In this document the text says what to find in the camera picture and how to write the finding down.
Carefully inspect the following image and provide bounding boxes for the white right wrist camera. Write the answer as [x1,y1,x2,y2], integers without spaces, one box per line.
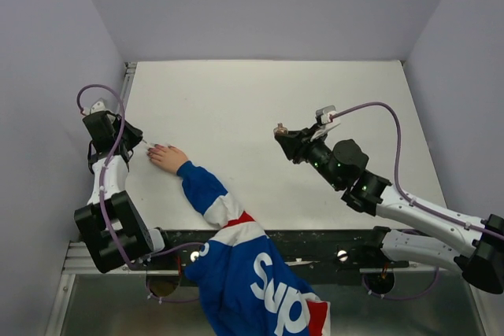
[311,105,340,141]

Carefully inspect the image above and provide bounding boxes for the blue white red sleeve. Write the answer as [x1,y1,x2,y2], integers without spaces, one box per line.
[176,161,331,335]

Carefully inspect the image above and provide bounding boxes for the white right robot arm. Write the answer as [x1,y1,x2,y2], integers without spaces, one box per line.
[273,124,503,294]

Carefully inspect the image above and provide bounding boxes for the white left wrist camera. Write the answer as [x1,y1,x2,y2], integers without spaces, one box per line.
[89,98,107,114]

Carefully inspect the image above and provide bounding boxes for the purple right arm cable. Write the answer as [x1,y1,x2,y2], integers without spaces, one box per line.
[332,101,504,234]

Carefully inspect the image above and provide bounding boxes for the aluminium extrusion bracket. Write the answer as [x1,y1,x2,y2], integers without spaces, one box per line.
[61,241,135,274]

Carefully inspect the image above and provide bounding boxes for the mannequin hand painted nails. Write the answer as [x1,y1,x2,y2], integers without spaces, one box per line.
[146,144,189,175]

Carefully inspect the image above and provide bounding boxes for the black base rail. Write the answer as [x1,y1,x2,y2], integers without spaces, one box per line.
[78,227,414,286]

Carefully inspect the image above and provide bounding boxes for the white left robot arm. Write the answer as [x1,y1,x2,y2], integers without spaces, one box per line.
[74,110,175,273]

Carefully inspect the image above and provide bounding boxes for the glitter nail polish bottle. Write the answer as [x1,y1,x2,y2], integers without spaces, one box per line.
[273,123,288,135]

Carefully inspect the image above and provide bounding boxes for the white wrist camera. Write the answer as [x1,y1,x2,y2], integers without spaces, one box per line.
[89,98,107,114]
[311,105,340,141]

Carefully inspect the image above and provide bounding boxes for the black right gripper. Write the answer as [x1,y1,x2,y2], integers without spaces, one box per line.
[276,122,343,189]

